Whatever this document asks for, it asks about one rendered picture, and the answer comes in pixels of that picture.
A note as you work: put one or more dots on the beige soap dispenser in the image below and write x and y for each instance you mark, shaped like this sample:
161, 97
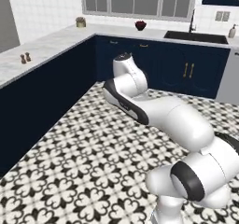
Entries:
232, 32

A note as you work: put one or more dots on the black sink basin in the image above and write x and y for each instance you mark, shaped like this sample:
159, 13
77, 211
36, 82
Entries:
196, 36

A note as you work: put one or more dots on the grey wall socket plate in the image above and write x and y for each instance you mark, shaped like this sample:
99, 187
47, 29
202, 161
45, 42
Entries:
222, 16

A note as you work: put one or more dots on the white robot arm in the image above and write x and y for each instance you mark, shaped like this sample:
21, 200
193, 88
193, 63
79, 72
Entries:
183, 122

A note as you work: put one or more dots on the brown pepper shaker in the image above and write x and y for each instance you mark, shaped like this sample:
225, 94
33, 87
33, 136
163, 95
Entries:
28, 57
23, 59

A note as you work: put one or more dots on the black sink tap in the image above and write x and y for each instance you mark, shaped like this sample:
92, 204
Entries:
192, 24

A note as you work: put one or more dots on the dark red flower bowl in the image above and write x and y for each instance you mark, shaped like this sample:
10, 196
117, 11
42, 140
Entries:
140, 25

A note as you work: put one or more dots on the grey dishwasher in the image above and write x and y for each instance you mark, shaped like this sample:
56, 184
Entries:
229, 78

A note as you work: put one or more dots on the grey framed window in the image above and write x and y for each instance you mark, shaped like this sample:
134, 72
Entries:
140, 0

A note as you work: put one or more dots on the navy counter side panel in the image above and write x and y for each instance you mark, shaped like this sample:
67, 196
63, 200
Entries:
43, 97

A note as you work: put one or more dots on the navy cupboard door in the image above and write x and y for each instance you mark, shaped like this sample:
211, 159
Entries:
171, 66
207, 72

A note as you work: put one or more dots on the navy drawer front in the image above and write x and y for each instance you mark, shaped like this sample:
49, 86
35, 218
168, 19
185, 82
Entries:
107, 48
144, 52

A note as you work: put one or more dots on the small potted plant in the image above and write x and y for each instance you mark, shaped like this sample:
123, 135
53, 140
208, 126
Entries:
81, 22

